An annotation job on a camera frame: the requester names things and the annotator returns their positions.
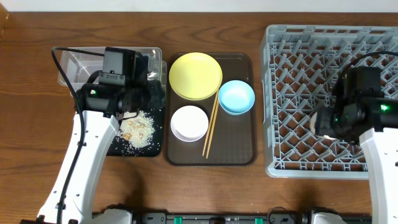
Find white cup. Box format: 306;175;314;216
310;112;336;140

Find rice and nut leftovers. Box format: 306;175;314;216
108;110;162;155

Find white bowl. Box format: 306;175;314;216
170;106;209;142

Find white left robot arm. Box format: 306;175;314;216
34;47;164;223

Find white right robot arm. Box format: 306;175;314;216
310;67;397;223

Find black waste tray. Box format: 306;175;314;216
105;99;165;157

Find grey dishwasher rack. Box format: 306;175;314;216
259;25;397;180

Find clear plastic waste bin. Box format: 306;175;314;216
60;47;167;91

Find yellow plate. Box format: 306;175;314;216
169;52;223;101

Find right wooden chopstick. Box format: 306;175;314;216
206;94;219;159

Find wooden chopstick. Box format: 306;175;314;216
206;94;219;159
202;90;218;157

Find left wooden chopstick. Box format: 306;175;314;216
202;90;218;157

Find light blue bowl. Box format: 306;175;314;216
218;80;256;115

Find dark brown serving tray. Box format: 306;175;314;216
164;53;257;166

